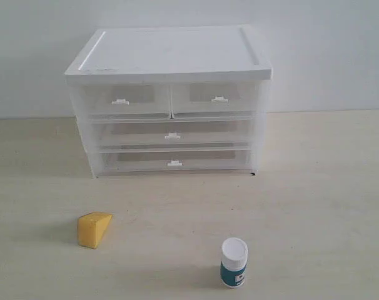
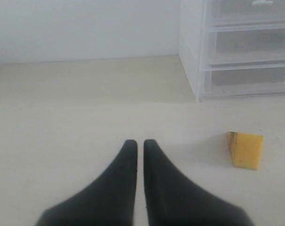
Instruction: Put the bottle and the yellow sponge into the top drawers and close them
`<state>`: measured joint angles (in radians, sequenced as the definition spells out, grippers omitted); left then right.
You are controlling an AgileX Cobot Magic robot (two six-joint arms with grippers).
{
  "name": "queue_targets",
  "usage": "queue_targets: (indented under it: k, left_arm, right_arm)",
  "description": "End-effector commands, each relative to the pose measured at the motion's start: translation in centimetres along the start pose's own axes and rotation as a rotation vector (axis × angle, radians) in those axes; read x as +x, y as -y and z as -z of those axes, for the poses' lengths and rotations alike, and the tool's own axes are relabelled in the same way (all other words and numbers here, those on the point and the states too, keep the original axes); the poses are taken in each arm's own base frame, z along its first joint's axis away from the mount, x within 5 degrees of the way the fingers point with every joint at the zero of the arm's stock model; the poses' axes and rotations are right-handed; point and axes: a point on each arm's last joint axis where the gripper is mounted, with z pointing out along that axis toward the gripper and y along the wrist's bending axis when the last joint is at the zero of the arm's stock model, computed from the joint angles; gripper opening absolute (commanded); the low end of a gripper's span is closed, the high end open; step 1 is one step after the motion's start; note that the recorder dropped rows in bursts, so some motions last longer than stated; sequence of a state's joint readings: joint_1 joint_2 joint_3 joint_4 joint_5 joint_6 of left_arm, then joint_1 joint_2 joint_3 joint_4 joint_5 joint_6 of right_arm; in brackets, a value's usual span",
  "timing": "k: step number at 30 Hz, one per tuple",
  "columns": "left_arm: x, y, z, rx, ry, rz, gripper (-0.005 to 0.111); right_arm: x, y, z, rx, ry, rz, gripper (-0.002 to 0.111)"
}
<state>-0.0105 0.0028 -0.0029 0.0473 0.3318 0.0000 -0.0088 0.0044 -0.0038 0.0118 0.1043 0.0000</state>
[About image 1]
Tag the bottom wide clear drawer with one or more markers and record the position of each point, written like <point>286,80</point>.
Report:
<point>223,158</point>

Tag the middle wide clear drawer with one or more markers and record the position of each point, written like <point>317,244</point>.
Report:
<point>176,132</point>

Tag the white plastic drawer cabinet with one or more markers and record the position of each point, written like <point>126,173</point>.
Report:
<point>167,57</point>

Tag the white cap teal bottle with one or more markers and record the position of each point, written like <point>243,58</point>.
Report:
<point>234,258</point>

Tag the wide clear drawer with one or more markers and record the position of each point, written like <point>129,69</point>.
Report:
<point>223,158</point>
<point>176,132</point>

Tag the yellow cheese wedge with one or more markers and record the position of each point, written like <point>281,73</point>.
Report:
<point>92,227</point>

